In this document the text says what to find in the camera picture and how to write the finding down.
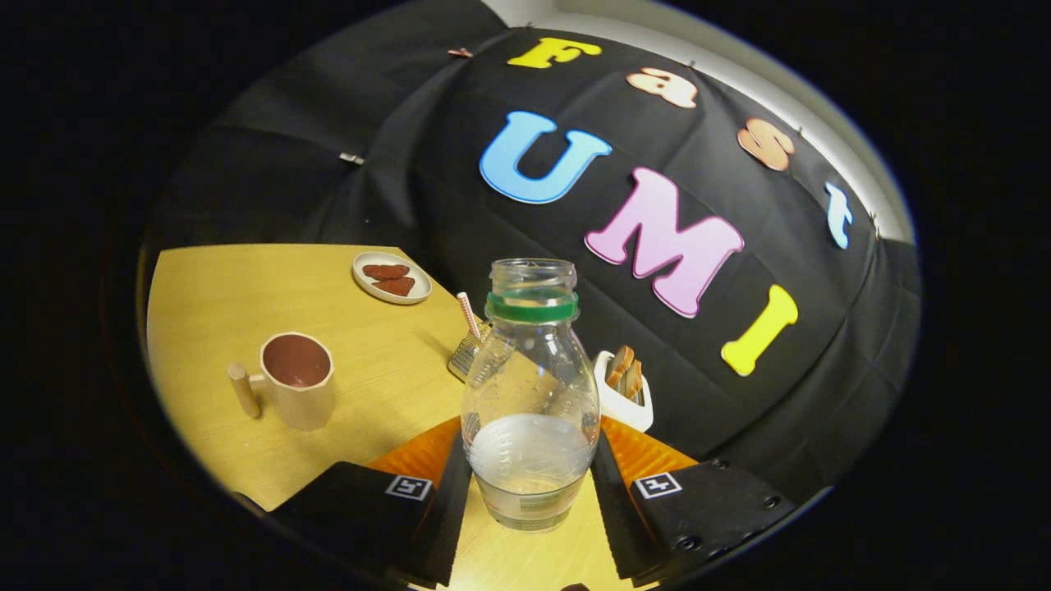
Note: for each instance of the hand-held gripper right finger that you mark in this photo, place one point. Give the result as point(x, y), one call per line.
point(614, 517)

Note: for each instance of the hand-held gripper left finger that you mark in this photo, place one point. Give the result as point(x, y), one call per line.
point(447, 525)

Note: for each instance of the clear plastic juice bottle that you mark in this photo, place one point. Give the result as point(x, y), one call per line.
point(530, 460)

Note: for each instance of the white toaster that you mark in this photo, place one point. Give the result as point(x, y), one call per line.
point(628, 414)

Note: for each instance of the toast slice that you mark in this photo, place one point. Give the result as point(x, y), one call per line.
point(617, 365)
point(634, 379)

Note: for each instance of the red striped straw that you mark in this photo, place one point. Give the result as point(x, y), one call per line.
point(469, 316)

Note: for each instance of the white round plate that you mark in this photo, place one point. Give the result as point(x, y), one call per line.
point(417, 289)

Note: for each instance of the red-brown meat piece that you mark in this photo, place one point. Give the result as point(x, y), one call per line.
point(384, 271)
point(398, 287)

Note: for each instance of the wooden table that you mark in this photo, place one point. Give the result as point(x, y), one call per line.
point(205, 312)

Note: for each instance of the silver cloth clip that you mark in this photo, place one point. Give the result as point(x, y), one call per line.
point(351, 158)

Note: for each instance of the black backdrop cloth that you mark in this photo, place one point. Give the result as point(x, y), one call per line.
point(369, 107)

